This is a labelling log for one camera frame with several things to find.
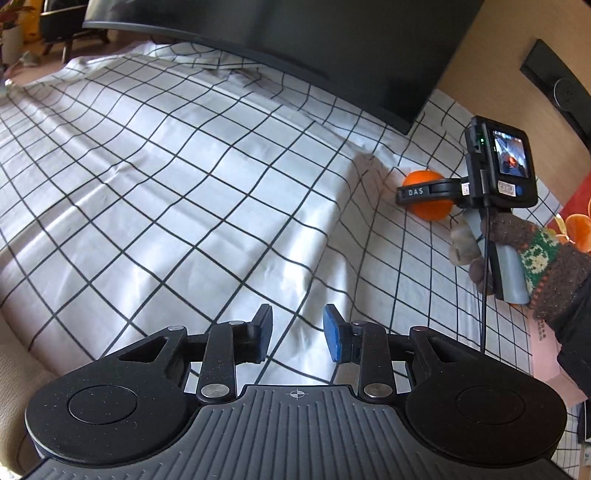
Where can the white checked cloth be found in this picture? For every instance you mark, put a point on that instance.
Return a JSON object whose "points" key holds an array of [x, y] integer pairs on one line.
{"points": [[138, 184]]}

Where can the dark wooden furniture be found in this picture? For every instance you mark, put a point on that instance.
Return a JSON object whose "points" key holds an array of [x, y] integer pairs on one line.
{"points": [[69, 23]]}

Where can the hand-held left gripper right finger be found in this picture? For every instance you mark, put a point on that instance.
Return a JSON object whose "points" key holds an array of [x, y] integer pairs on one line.
{"points": [[331, 334]]}

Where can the black monitor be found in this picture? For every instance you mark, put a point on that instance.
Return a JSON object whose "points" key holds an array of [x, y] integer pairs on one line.
{"points": [[323, 50]]}

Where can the black wall-mounted device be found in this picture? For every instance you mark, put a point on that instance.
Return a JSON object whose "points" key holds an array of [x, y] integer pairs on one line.
{"points": [[558, 87]]}

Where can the whole orange fruit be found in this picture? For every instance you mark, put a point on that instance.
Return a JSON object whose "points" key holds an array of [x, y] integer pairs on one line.
{"points": [[427, 210]]}

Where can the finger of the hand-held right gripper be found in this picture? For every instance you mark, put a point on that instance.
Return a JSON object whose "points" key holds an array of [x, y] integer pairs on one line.
{"points": [[425, 193]]}

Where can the red printed box lid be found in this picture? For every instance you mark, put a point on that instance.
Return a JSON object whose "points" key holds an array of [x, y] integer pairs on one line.
{"points": [[577, 217]]}

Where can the beige cushion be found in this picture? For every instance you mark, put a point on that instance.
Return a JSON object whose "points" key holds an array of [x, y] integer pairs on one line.
{"points": [[18, 383]]}

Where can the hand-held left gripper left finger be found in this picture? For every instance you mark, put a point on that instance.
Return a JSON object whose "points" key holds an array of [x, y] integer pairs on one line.
{"points": [[264, 334]]}

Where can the person's right hand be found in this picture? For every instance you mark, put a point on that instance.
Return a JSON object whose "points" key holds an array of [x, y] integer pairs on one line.
{"points": [[535, 249]]}

